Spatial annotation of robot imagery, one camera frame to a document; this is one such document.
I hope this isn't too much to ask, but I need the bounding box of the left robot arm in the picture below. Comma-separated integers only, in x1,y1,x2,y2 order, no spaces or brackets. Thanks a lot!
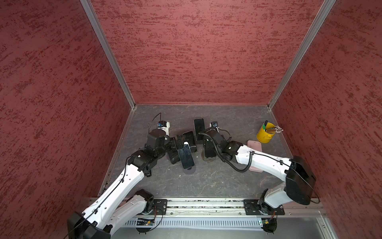
66,127,189,239

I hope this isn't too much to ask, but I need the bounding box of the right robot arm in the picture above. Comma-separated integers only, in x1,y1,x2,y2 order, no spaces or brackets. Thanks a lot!
199,128,316,214

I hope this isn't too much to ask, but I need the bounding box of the white edged phone front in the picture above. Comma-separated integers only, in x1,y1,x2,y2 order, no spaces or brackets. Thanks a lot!
177,142,195,170

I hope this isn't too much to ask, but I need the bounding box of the wooden base grey phone stand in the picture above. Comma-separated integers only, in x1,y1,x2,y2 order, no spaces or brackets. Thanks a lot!
201,150,217,163

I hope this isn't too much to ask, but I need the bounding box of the round base phone stand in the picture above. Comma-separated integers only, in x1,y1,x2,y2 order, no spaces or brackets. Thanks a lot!
183,166,196,175

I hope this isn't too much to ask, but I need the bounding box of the yellow metal bucket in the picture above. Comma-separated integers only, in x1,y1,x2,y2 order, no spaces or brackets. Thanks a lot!
256,122,275,143

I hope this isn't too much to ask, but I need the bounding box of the green capped marker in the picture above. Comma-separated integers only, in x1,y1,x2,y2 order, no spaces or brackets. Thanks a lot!
262,120,268,130

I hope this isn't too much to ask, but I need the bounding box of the bundle of coloured pencils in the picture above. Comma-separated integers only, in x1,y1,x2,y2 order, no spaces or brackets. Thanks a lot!
265,125,283,134

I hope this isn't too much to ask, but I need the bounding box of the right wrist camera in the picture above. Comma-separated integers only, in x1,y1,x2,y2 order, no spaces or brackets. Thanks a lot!
210,121,219,132

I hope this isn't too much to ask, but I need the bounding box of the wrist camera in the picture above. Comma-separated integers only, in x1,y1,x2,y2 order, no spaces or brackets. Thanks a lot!
210,121,219,132
157,120,170,135

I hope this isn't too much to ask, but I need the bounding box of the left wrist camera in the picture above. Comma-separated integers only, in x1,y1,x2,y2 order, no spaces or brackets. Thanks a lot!
157,120,170,135

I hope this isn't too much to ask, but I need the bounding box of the aluminium front rail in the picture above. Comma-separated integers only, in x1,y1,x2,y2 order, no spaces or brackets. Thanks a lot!
154,198,328,218

